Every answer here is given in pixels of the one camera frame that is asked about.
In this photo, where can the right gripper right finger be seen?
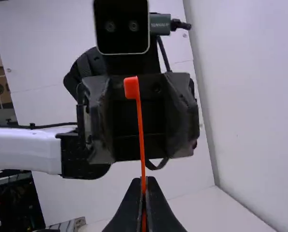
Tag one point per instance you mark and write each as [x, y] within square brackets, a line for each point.
[160, 212]

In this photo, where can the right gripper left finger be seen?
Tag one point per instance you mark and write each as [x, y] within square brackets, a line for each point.
[126, 212]

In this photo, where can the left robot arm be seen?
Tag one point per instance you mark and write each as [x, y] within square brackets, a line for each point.
[25, 147]

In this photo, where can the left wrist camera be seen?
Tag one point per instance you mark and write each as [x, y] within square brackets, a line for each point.
[122, 26]

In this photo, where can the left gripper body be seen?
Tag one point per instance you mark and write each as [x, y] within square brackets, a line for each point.
[177, 116]

